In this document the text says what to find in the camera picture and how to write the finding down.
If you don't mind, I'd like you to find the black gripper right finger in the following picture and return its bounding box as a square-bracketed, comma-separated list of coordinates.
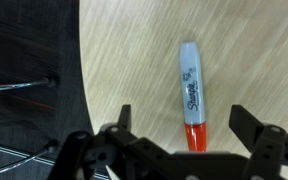
[228, 104, 288, 180]

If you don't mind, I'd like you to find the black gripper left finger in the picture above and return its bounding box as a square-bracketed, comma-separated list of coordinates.
[48, 104, 185, 180]

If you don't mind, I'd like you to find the grey marker with red cap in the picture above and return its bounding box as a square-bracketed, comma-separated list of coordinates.
[178, 41, 208, 153]

